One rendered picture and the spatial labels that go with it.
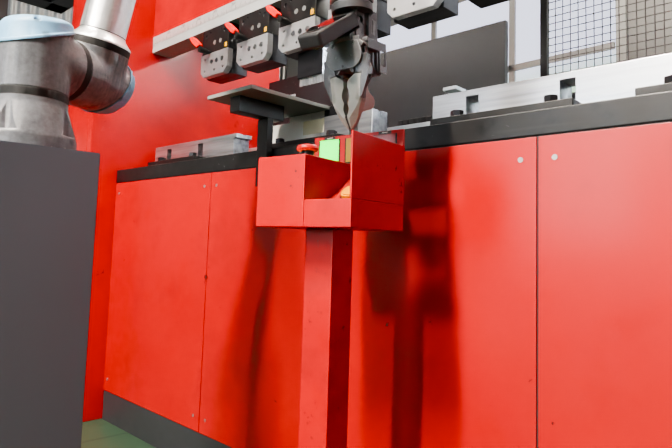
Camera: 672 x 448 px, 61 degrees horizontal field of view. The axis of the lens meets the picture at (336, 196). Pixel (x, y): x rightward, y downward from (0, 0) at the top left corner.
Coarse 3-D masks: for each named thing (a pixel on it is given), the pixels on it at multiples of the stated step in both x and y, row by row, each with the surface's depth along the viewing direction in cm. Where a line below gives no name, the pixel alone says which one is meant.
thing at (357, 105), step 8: (352, 80) 93; (352, 88) 93; (352, 96) 93; (368, 96) 96; (352, 104) 93; (360, 104) 93; (368, 104) 96; (352, 112) 93; (360, 112) 94; (352, 120) 94; (352, 128) 95
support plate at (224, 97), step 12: (252, 84) 132; (216, 96) 141; (228, 96) 140; (252, 96) 139; (264, 96) 139; (276, 96) 139; (288, 96) 140; (288, 108) 151; (300, 108) 150; (312, 108) 150; (324, 108) 149
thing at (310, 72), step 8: (304, 56) 161; (312, 56) 158; (320, 56) 156; (304, 64) 160; (312, 64) 158; (320, 64) 156; (304, 72) 160; (312, 72) 158; (320, 72) 155; (304, 80) 161; (312, 80) 159; (320, 80) 156
